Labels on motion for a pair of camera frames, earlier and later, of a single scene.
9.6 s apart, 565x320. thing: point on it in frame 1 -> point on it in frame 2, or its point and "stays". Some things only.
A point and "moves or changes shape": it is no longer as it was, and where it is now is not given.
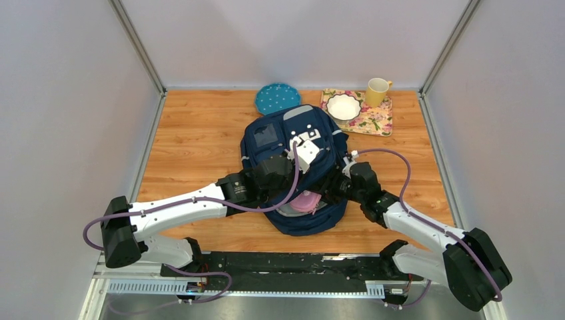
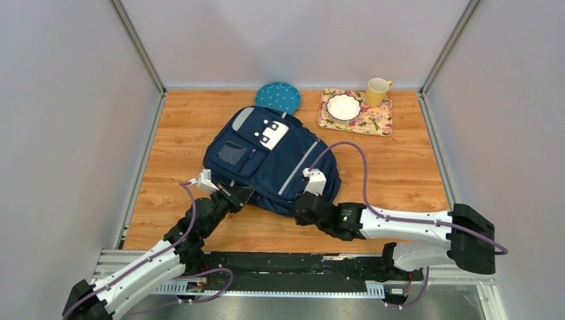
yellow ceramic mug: [376, 92] stays
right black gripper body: [340, 187] -> [301, 221]
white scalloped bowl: [342, 107] stays
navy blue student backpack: [310, 139] moves or changes shape
